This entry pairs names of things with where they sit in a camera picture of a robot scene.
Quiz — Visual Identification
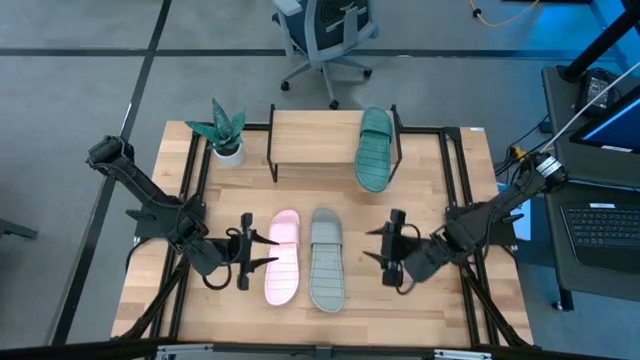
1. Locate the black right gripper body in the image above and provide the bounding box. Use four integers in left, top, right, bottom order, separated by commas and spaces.
381, 208, 422, 288

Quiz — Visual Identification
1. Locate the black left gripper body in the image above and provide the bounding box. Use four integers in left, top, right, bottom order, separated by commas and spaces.
212, 212, 254, 292

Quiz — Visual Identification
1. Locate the pink rubber slide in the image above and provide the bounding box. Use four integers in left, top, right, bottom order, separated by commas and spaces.
263, 208, 303, 307

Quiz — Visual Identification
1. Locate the gray rubber slide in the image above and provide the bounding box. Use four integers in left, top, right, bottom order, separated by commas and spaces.
307, 207, 347, 315

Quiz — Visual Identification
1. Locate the green rubber slide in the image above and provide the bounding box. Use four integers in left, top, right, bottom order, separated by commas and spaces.
353, 105, 395, 194

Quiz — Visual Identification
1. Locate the green plant in white pot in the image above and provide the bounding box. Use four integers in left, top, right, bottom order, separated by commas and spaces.
184, 97, 248, 169

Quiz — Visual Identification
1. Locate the black rig crossbar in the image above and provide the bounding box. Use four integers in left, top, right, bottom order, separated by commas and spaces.
0, 337, 640, 360

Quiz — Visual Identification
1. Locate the black side desk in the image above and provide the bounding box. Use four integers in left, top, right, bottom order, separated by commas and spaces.
541, 64, 640, 312

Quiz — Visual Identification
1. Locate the black laptop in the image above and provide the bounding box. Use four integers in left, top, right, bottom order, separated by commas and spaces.
559, 201, 640, 275

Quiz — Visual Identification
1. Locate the gray office chair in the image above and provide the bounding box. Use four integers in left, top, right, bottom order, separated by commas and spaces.
270, 0, 381, 111

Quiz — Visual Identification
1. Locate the gray stand foot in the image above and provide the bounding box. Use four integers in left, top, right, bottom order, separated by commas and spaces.
0, 217, 40, 242

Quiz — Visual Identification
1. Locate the computer monitor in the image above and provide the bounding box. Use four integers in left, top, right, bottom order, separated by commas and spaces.
569, 84, 640, 155

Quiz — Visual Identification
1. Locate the black power adapter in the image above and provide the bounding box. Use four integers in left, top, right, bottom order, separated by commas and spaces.
574, 68, 622, 117

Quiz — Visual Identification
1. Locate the black slanted pole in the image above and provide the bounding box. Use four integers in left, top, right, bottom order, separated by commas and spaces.
558, 0, 640, 84

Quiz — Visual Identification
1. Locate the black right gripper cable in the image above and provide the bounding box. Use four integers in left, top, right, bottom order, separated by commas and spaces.
393, 222, 424, 297

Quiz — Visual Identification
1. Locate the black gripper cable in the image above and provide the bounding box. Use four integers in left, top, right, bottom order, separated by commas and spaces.
393, 222, 424, 297
201, 226, 242, 292

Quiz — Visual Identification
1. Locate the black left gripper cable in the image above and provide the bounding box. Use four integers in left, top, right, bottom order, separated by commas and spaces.
201, 226, 242, 292

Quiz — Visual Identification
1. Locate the wooden shelf with black frame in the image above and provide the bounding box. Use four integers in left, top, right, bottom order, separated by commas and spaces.
266, 103, 405, 184

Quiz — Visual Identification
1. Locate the black aluminium table frame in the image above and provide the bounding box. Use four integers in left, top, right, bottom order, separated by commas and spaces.
111, 121, 535, 350

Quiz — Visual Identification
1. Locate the black cable bundle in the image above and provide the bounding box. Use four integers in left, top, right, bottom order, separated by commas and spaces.
493, 114, 552, 177

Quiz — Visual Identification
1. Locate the white cable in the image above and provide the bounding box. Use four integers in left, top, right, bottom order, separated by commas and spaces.
539, 59, 640, 154

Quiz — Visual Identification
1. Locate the yellow cable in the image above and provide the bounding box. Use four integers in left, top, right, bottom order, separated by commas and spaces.
467, 0, 542, 29

